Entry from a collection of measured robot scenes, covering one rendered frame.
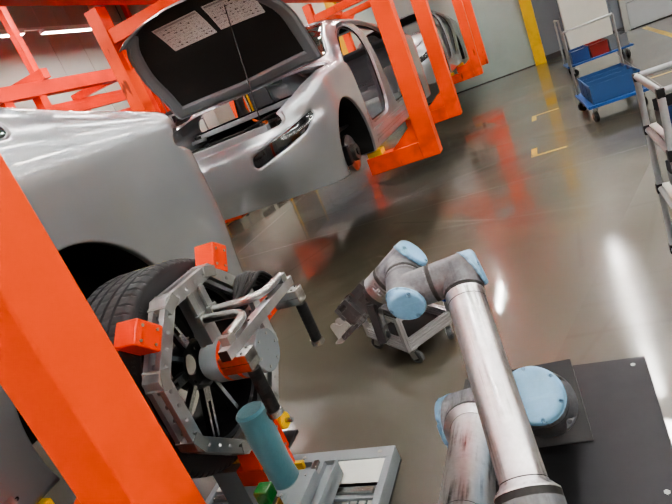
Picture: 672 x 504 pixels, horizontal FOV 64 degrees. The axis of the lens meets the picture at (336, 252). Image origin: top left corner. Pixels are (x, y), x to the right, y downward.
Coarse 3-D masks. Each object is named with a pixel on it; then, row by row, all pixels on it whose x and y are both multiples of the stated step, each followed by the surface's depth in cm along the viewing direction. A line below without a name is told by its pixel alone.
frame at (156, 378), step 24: (168, 288) 153; (192, 288) 155; (216, 288) 173; (168, 312) 144; (168, 336) 142; (144, 360) 140; (168, 360) 140; (144, 384) 137; (168, 384) 137; (168, 408) 138; (192, 432) 141; (240, 432) 165
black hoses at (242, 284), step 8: (248, 272) 165; (256, 272) 163; (264, 272) 166; (240, 280) 163; (248, 280) 162; (256, 280) 169; (264, 280) 170; (240, 288) 162; (248, 288) 161; (256, 288) 172; (240, 296) 162
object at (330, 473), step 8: (296, 464) 213; (304, 464) 214; (312, 464) 211; (320, 464) 209; (328, 464) 210; (336, 464) 207; (320, 472) 205; (328, 472) 206; (336, 472) 206; (320, 480) 204; (328, 480) 199; (336, 480) 204; (320, 488) 200; (328, 488) 198; (336, 488) 203; (312, 496) 197; (320, 496) 193; (328, 496) 196
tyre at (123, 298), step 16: (144, 272) 156; (160, 272) 157; (176, 272) 162; (112, 288) 155; (128, 288) 150; (144, 288) 150; (160, 288) 155; (96, 304) 152; (112, 304) 148; (128, 304) 145; (144, 304) 148; (112, 320) 143; (112, 336) 141; (128, 368) 138; (256, 400) 183; (176, 448) 146; (192, 464) 150; (208, 464) 155; (224, 464) 161
